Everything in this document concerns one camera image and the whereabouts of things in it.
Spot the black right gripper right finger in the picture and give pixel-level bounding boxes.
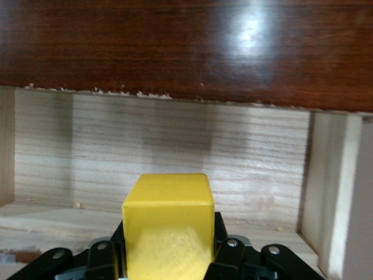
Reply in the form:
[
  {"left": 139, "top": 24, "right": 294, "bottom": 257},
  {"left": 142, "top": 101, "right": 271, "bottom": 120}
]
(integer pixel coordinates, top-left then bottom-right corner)
[{"left": 203, "top": 212, "right": 320, "bottom": 280}]

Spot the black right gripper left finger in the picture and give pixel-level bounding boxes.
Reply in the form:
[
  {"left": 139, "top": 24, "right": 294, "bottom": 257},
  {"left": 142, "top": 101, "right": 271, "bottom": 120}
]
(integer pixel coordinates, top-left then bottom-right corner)
[{"left": 11, "top": 220, "right": 126, "bottom": 280}]

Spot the yellow block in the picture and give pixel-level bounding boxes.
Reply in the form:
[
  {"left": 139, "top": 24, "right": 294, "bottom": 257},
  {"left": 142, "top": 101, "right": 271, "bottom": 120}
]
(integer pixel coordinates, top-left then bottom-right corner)
[{"left": 121, "top": 173, "right": 216, "bottom": 280}]

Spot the wooden drawer with white handle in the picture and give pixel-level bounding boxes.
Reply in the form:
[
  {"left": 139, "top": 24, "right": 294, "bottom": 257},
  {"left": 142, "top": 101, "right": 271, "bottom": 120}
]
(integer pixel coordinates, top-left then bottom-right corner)
[{"left": 0, "top": 86, "right": 364, "bottom": 280}]

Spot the dark wooden drawer cabinet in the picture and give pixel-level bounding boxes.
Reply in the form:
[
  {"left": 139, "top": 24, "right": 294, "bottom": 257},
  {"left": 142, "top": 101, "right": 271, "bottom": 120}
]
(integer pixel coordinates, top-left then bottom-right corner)
[{"left": 0, "top": 0, "right": 373, "bottom": 117}]

